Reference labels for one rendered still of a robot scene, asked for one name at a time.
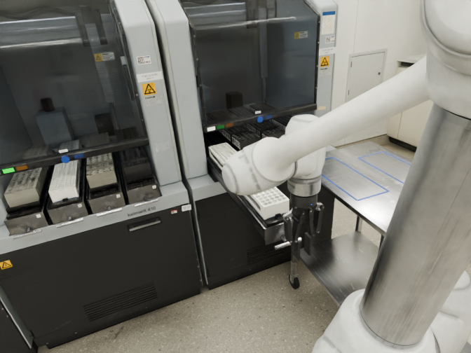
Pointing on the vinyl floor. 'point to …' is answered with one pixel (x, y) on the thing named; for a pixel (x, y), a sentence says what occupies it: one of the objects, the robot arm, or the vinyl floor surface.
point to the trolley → (373, 165)
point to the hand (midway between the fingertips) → (302, 246)
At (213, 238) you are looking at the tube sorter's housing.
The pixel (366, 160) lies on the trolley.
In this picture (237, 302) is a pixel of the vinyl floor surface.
